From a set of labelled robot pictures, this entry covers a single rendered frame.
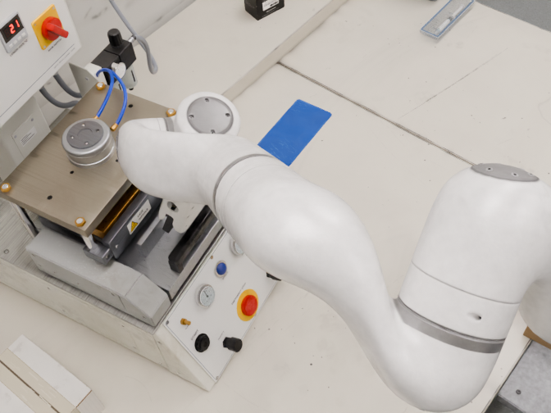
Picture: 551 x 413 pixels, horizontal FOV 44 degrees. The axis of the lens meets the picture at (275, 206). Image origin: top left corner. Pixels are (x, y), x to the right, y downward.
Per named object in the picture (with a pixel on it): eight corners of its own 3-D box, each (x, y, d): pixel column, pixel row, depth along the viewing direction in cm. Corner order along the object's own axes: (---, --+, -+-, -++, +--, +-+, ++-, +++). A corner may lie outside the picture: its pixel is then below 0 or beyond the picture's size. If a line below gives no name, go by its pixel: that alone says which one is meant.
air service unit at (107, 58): (94, 117, 135) (72, 61, 123) (136, 70, 142) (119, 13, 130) (116, 125, 133) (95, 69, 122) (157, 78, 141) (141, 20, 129)
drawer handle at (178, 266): (170, 270, 114) (166, 256, 111) (216, 204, 121) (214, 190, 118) (180, 274, 113) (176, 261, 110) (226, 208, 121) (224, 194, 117)
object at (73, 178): (-12, 209, 117) (-45, 161, 107) (97, 93, 133) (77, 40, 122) (100, 262, 110) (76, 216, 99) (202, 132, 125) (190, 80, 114)
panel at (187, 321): (215, 383, 124) (161, 324, 113) (291, 256, 139) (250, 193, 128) (223, 385, 123) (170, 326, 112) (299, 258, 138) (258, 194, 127)
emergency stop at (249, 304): (244, 319, 130) (234, 306, 127) (254, 301, 132) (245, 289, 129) (251, 320, 129) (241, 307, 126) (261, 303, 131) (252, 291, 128)
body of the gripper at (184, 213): (196, 211, 98) (186, 241, 108) (232, 161, 103) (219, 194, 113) (152, 183, 98) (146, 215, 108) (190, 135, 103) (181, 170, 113)
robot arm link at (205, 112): (164, 193, 96) (228, 188, 98) (175, 145, 84) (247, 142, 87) (157, 142, 99) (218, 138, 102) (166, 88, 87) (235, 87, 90)
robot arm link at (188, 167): (145, 251, 67) (114, 174, 95) (298, 236, 72) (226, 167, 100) (141, 162, 65) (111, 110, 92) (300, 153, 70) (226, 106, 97)
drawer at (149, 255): (38, 237, 124) (23, 212, 118) (110, 153, 135) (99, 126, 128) (173, 301, 114) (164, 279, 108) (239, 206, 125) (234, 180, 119)
